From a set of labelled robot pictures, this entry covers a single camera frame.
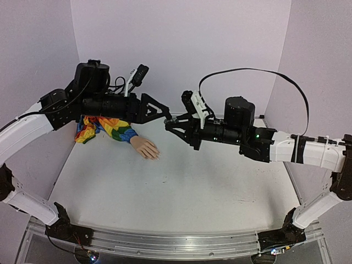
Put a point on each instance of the rainbow colored sleeve cloth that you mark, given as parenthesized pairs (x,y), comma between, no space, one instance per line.
(88,127)

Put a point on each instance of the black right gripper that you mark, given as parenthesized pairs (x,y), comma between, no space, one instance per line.
(196,135)

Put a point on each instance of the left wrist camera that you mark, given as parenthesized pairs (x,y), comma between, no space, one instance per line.
(135,79)

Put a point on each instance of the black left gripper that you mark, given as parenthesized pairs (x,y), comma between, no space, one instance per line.
(145,105)

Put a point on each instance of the aluminium front rail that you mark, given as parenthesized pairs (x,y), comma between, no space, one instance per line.
(36,247)

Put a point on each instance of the mannequin hand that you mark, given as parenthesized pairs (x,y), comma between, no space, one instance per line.
(145,148)

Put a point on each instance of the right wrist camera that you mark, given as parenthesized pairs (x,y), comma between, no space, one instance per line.
(197,107)

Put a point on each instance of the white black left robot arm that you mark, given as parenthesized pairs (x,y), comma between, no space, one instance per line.
(52,112)

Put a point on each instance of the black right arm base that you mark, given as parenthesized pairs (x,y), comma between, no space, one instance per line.
(287,235)

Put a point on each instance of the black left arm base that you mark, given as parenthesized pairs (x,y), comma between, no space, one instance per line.
(62,229)

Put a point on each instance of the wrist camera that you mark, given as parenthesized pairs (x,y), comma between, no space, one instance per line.
(135,79)
(197,107)

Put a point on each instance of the glitter nail polish bottle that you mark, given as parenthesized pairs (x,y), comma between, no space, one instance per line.
(170,121)

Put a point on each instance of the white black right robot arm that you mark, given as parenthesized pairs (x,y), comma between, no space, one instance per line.
(269,145)

